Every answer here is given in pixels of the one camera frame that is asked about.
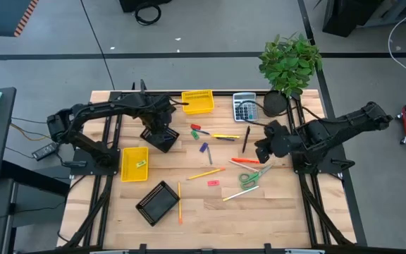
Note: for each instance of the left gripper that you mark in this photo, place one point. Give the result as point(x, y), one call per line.
point(157, 118)

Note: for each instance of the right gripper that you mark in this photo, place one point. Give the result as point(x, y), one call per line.
point(282, 148)

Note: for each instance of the black pen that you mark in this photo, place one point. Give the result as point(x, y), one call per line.
point(246, 139)

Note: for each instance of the orange marker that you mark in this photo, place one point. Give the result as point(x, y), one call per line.
point(245, 160)

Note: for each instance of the blue crayon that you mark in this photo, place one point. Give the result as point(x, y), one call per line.
point(168, 137)
point(204, 132)

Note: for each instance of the green marker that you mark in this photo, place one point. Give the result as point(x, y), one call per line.
point(260, 173)

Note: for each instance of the pens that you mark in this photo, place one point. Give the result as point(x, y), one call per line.
point(242, 166)

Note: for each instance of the blue pen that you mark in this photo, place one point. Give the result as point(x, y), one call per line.
point(228, 139)

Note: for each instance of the white pencil yellow tip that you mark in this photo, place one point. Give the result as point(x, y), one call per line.
point(241, 193)

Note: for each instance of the yellow-green eraser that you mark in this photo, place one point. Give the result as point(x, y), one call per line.
point(141, 164)

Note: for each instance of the grey crayon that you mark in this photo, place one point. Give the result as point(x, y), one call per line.
point(209, 155)

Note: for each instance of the yellow pencil orange eraser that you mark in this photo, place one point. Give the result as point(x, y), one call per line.
point(179, 202)
point(206, 173)

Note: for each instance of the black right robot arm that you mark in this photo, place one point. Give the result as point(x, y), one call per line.
point(347, 121)

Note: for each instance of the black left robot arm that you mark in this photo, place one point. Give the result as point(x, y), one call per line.
point(101, 107)

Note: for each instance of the black plastic bin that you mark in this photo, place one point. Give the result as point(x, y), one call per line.
point(144, 206)
point(169, 144)

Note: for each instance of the red eraser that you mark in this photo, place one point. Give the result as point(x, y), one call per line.
point(195, 126)

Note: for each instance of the green eraser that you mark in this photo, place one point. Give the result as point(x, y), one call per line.
point(195, 134)

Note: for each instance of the yellow plastic bin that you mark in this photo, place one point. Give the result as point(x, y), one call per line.
point(130, 169)
point(197, 102)

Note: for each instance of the grey calculator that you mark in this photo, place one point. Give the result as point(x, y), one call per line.
point(245, 107)

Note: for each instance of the black plant pot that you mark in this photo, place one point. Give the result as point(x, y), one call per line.
point(275, 104)

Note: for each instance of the purple eraser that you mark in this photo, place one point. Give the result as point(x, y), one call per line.
point(203, 147)

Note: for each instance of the pink eraser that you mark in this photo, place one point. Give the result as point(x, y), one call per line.
point(213, 183)

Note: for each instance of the green leafy plant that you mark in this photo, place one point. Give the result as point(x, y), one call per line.
point(287, 63)

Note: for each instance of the black equipment box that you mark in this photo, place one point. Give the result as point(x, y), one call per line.
point(129, 5)

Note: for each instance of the black power adapter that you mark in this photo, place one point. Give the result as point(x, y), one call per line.
point(45, 151)

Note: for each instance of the black cabinet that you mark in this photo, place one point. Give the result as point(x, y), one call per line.
point(344, 17)

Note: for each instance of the black ramp orange striped edge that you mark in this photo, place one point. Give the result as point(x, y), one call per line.
point(2, 17)

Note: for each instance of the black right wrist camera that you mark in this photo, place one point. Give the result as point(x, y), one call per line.
point(277, 130)

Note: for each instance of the black aluminium table frame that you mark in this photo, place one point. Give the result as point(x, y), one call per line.
point(220, 92)

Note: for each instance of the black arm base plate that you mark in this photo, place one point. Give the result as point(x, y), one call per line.
point(337, 166)
point(83, 169)

